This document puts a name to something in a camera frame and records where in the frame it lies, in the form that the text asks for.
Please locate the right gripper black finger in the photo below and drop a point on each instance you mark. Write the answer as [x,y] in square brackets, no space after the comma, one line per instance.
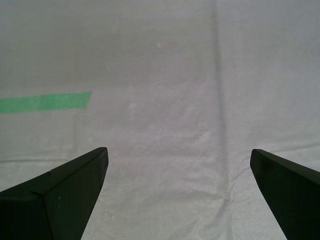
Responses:
[50,212]
[295,200]

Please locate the long green tape strip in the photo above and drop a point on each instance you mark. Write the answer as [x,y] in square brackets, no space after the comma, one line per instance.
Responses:
[37,103]

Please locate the white table cloth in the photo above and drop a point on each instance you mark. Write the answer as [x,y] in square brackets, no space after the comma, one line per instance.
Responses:
[175,75]

